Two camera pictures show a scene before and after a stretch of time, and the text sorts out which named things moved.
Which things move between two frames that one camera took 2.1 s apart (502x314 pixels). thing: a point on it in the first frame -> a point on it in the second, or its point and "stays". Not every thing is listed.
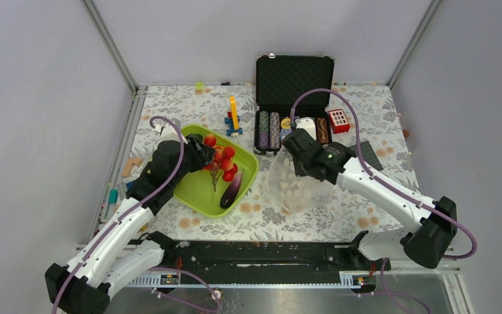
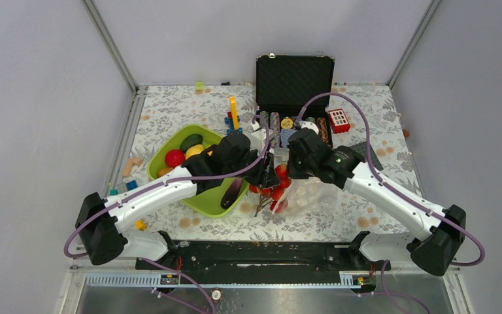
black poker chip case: (280, 79) stays
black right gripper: (298, 169) stays
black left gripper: (203, 154) -> (270, 177)
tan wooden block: (129, 164) stays
